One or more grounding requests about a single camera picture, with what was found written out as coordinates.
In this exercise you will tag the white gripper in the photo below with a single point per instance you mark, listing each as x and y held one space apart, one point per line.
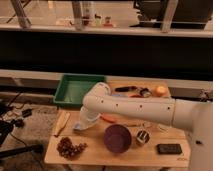
89 118

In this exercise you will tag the light blue towel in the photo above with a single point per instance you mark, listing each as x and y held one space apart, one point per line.
79 126

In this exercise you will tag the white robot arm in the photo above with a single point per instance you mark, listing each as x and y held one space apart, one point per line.
194 117

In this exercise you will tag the green plastic tray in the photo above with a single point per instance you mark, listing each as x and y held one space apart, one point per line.
73 87

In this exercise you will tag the orange carrot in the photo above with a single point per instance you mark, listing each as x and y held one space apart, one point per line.
108 118

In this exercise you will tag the wooden spatula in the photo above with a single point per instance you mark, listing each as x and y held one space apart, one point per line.
61 123

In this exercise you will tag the bunch of dark grapes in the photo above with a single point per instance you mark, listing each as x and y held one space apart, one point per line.
68 150

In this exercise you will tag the wooden table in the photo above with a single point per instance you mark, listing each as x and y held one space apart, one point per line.
137 155

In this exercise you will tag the purple bowl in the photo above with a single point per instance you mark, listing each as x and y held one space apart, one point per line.
117 138

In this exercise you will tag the orange bowl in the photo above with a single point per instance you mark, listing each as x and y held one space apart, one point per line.
136 96

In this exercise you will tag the small metal cup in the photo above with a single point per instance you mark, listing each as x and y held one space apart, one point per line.
142 137

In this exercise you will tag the dark round object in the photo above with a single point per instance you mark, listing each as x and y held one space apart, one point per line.
145 92

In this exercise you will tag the orange fruit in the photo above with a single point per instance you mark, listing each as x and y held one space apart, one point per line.
160 91

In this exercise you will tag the black phone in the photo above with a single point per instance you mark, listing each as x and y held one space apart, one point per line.
169 149

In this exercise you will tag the black handled utensil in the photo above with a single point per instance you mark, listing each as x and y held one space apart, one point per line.
125 89

